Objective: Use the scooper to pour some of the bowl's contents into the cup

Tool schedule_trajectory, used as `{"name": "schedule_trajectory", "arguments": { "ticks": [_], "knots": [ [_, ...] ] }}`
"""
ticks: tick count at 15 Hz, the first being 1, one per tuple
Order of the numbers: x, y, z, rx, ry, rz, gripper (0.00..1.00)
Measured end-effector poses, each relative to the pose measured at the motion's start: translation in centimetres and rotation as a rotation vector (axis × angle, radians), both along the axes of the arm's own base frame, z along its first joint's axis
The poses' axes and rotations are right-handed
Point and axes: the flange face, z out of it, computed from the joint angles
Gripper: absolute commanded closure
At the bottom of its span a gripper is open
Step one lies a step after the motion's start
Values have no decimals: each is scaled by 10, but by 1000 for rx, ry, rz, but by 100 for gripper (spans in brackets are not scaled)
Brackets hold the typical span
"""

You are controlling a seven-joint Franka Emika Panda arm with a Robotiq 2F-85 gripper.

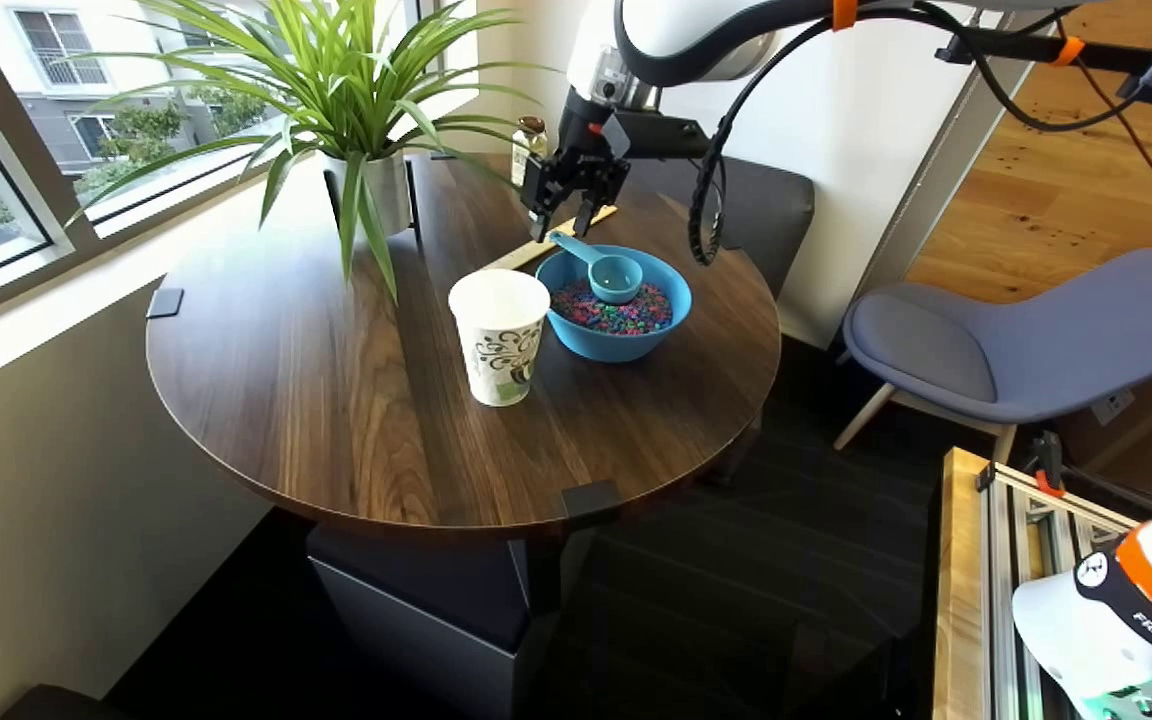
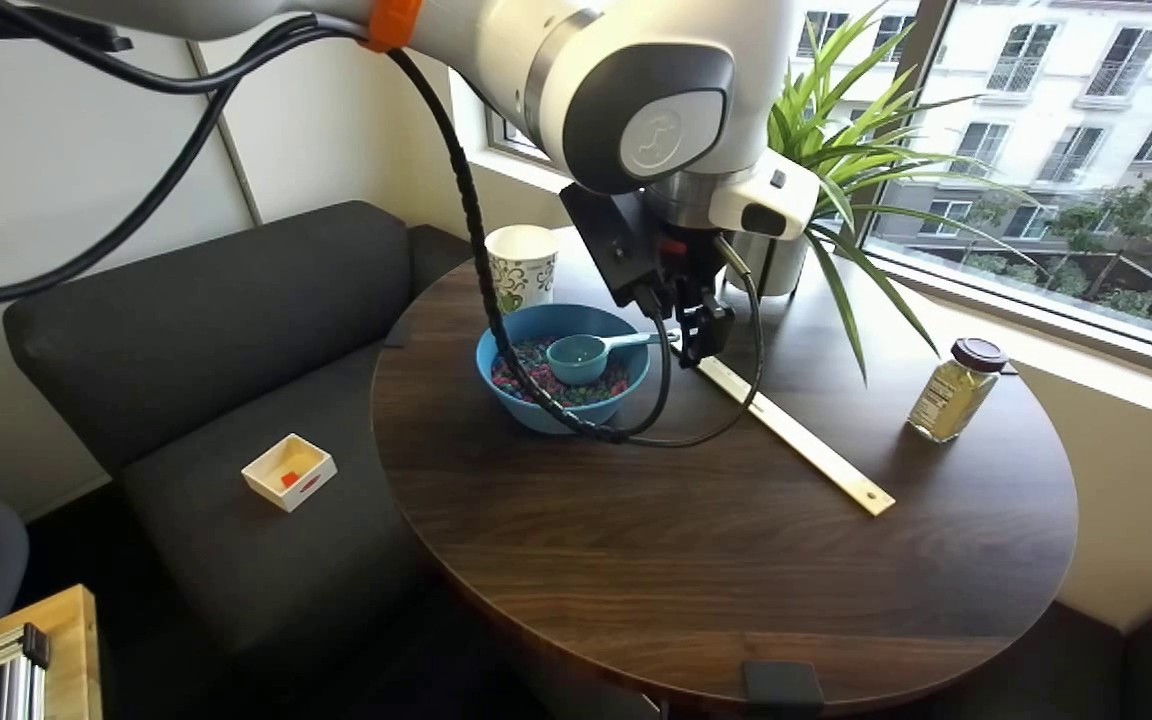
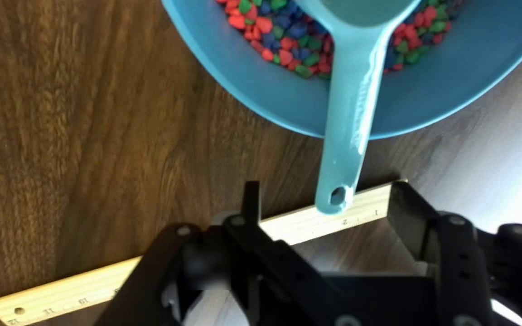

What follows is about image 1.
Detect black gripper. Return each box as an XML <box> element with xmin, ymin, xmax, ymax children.
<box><xmin>514</xmin><ymin>84</ymin><xmax>635</xmax><ymax>249</ymax></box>

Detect blue plastic scoop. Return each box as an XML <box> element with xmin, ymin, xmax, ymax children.
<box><xmin>548</xmin><ymin>233</ymin><xmax>646</xmax><ymax>305</ymax></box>

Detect blue plastic bowl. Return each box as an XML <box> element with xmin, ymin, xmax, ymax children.
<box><xmin>533</xmin><ymin>241</ymin><xmax>696</xmax><ymax>368</ymax></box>

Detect white and orange robot base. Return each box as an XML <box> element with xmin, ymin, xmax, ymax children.
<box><xmin>1008</xmin><ymin>458</ymin><xmax>1152</xmax><ymax>720</ymax></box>

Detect white patterned paper cup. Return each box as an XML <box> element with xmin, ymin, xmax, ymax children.
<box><xmin>444</xmin><ymin>268</ymin><xmax>557</xmax><ymax>414</ymax></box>

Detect long wooden ruler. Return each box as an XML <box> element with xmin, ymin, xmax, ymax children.
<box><xmin>485</xmin><ymin>201</ymin><xmax>620</xmax><ymax>277</ymax></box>

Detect glass jar with dark lid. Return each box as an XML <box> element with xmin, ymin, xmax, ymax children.
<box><xmin>506</xmin><ymin>111</ymin><xmax>550</xmax><ymax>194</ymax></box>

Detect colourful beads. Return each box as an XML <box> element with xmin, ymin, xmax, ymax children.
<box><xmin>550</xmin><ymin>277</ymin><xmax>677</xmax><ymax>339</ymax></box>

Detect white plant pot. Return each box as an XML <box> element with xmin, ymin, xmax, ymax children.
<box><xmin>318</xmin><ymin>150</ymin><xmax>419</xmax><ymax>249</ymax></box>

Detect green spiky plant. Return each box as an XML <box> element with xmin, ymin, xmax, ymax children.
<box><xmin>67</xmin><ymin>0</ymin><xmax>557</xmax><ymax>305</ymax></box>

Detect round dark wooden table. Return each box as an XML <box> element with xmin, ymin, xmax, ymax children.
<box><xmin>138</xmin><ymin>150</ymin><xmax>788</xmax><ymax>537</ymax></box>

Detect black table edge clamp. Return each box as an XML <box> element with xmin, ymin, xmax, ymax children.
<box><xmin>142</xmin><ymin>285</ymin><xmax>190</xmax><ymax>324</ymax></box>

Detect grey-blue padded chair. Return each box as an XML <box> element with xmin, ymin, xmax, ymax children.
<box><xmin>829</xmin><ymin>245</ymin><xmax>1152</xmax><ymax>465</ymax></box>

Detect white building outside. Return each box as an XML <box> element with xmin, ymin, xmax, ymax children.
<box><xmin>0</xmin><ymin>0</ymin><xmax>286</xmax><ymax>256</ymax></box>

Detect black boom bar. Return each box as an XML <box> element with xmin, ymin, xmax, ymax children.
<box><xmin>930</xmin><ymin>19</ymin><xmax>1152</xmax><ymax>122</ymax></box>

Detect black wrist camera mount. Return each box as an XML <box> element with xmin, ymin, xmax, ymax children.
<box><xmin>598</xmin><ymin>108</ymin><xmax>715</xmax><ymax>169</ymax></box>

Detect black smooth cable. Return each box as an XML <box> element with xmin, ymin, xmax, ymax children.
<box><xmin>682</xmin><ymin>0</ymin><xmax>1152</xmax><ymax>294</ymax></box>

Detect grey table pedestal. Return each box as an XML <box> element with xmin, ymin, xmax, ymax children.
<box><xmin>305</xmin><ymin>516</ymin><xmax>566</xmax><ymax>720</ymax></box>

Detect window frame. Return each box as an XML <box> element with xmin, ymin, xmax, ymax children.
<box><xmin>0</xmin><ymin>0</ymin><xmax>340</xmax><ymax>324</ymax></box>

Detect wood and aluminium frame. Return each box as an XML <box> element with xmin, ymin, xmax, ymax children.
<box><xmin>929</xmin><ymin>444</ymin><xmax>1152</xmax><ymax>720</ymax></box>

